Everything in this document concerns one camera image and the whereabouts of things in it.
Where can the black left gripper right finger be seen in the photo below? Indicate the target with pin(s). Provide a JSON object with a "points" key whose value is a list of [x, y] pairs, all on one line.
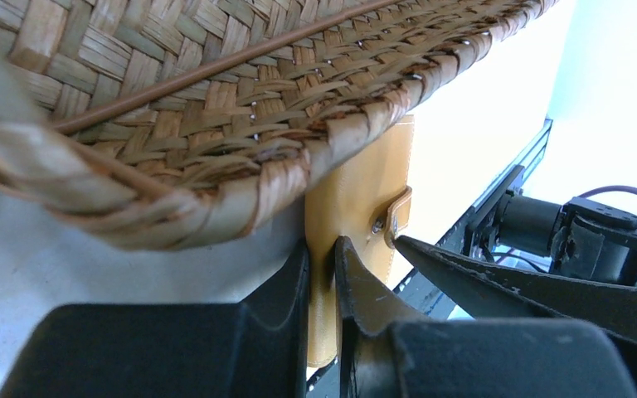
{"points": [[389, 349]]}

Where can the woven wicker divided tray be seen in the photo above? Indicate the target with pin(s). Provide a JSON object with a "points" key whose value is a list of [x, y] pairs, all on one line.
{"points": [[163, 125]]}

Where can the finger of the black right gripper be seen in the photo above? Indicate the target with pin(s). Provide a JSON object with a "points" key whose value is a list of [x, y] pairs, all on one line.
{"points": [[485, 290]]}

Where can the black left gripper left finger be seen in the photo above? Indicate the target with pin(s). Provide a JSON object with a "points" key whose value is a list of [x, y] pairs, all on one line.
{"points": [[257, 347]]}

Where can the yellow leather card holder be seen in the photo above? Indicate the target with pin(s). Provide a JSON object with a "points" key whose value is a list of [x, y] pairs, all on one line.
{"points": [[368, 200]]}

